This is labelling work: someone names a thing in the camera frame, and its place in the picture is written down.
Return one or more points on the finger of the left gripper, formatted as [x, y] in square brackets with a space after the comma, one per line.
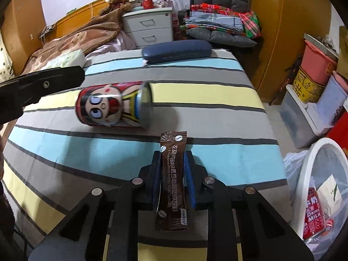
[30, 88]

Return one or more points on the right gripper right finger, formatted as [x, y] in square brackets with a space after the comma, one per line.
[242, 225]

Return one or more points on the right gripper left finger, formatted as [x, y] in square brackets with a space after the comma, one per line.
[104, 224]

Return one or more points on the brown coffee sachet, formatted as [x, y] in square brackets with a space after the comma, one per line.
[171, 214]

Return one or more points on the red cartoon drink can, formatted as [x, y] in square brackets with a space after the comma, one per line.
[123, 104]

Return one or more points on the white trash basket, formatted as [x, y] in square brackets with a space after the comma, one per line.
[317, 178]

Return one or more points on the red milk can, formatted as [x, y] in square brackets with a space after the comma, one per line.
[314, 221]

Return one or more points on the green tissue pack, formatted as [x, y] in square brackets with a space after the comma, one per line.
[68, 59]

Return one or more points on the wooden headboard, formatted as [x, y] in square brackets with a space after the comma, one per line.
[73, 20]

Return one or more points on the striped bed sheet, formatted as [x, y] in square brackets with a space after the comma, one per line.
[52, 160]

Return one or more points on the wooden side cabinet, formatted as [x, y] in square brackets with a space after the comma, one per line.
[21, 29]

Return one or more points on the white crumpled paper pack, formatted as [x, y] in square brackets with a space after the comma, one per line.
[330, 196]

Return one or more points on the brown blanket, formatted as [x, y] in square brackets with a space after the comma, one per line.
[97, 32]

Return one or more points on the clear storage box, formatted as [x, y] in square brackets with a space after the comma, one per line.
[302, 120]

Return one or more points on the red gift box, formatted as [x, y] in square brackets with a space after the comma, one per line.
[339, 133]

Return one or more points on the brown teddy bear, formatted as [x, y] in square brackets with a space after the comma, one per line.
[125, 5]

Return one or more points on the grey drawer nightstand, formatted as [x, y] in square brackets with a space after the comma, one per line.
[148, 27]

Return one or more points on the red jar on nightstand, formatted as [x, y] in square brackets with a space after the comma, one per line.
[147, 4]

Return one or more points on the yellow patterned box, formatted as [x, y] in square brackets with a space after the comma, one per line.
[306, 89]

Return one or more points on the lavender cylindrical bin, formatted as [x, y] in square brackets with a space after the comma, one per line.
[330, 104]

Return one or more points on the navy glasses case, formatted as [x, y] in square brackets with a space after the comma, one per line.
[176, 51]

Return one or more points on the pink plastic bucket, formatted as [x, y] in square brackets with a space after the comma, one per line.
[317, 64]

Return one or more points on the gold paper bag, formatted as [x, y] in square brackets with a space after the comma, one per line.
[342, 65]

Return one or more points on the folded colourful bedding stack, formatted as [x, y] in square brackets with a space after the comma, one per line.
[214, 17]

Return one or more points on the grey cushioned chair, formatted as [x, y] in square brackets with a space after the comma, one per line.
[218, 37]

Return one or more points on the wooden wardrobe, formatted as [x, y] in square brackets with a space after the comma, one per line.
[283, 24]

